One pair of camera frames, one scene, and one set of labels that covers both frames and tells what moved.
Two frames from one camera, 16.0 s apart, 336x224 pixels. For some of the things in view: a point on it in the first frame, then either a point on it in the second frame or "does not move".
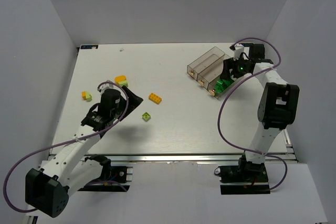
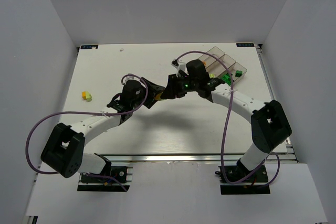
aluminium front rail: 180,158 does not move
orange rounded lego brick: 119,78 -> 157,97
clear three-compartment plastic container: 207,68 does not move
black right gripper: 228,69 -> 171,87
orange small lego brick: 84,95 does not move
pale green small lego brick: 88,96 does not move
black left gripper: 126,100 -> 151,93
